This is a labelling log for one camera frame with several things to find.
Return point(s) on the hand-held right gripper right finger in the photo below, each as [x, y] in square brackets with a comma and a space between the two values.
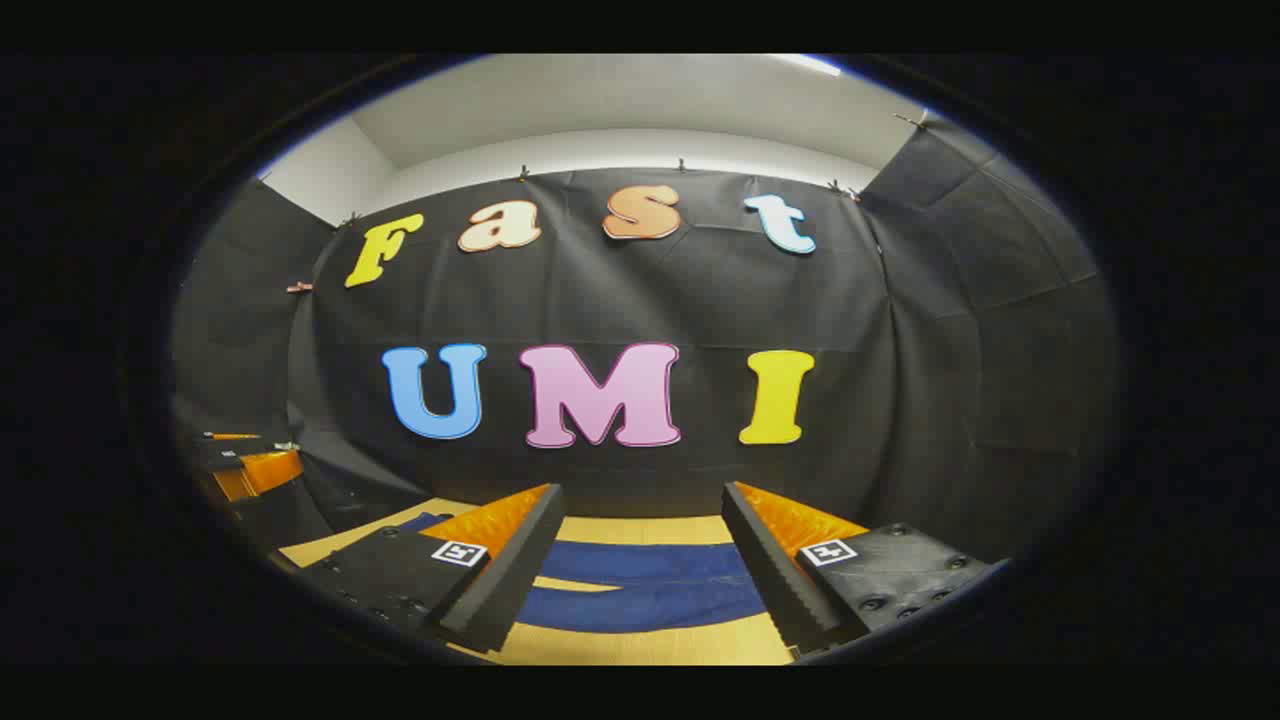
[770, 575]

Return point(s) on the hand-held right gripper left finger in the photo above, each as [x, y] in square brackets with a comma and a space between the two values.
[520, 570]

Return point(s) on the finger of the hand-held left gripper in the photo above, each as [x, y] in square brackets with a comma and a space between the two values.
[265, 472]
[235, 452]

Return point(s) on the blue denim jeans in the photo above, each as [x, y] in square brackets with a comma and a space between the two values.
[650, 565]

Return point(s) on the black backdrop cloth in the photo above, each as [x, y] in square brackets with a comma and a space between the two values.
[700, 300]

